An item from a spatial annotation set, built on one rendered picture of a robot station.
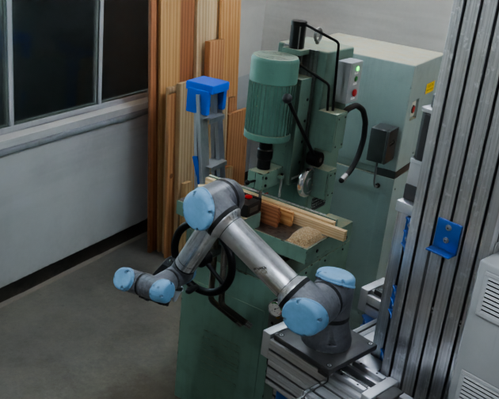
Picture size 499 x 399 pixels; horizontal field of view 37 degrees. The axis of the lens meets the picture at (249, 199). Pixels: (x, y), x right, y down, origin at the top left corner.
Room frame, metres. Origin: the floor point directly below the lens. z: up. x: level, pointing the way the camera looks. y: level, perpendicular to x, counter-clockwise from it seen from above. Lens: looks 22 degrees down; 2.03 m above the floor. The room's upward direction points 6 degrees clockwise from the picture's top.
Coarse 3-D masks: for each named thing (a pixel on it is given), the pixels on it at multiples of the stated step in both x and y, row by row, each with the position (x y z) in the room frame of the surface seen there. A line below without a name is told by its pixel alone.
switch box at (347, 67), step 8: (344, 64) 2.85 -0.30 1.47; (352, 64) 2.84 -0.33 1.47; (360, 64) 2.90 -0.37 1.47; (344, 72) 2.85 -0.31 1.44; (352, 72) 2.85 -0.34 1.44; (360, 72) 2.91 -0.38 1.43; (344, 80) 2.84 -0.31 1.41; (352, 80) 2.86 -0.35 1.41; (336, 88) 2.86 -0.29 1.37; (344, 88) 2.84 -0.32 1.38; (352, 88) 2.87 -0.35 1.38; (336, 96) 2.86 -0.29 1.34; (344, 96) 2.84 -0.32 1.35
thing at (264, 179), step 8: (256, 168) 2.70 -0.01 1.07; (272, 168) 2.72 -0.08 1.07; (280, 168) 2.74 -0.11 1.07; (248, 176) 2.67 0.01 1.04; (256, 176) 2.65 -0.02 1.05; (264, 176) 2.64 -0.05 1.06; (272, 176) 2.70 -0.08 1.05; (256, 184) 2.65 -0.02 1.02; (264, 184) 2.65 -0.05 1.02; (272, 184) 2.70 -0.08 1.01
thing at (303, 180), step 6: (306, 168) 2.73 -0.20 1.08; (312, 168) 2.75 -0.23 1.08; (300, 174) 2.71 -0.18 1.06; (306, 174) 2.70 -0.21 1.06; (312, 174) 2.75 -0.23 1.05; (300, 180) 2.69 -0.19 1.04; (306, 180) 2.71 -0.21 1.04; (312, 180) 2.74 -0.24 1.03; (300, 186) 2.69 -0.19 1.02; (306, 186) 2.72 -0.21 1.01; (300, 192) 2.69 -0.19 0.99; (306, 192) 2.72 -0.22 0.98
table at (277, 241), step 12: (180, 204) 2.70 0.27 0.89; (264, 228) 2.53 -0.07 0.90; (276, 228) 2.54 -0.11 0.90; (288, 228) 2.55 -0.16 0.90; (300, 228) 2.56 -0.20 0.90; (264, 240) 2.48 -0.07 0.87; (276, 240) 2.45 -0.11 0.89; (324, 240) 2.49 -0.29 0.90; (276, 252) 2.45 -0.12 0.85; (288, 252) 2.42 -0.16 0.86; (300, 252) 2.40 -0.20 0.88; (312, 252) 2.42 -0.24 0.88; (324, 252) 2.50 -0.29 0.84
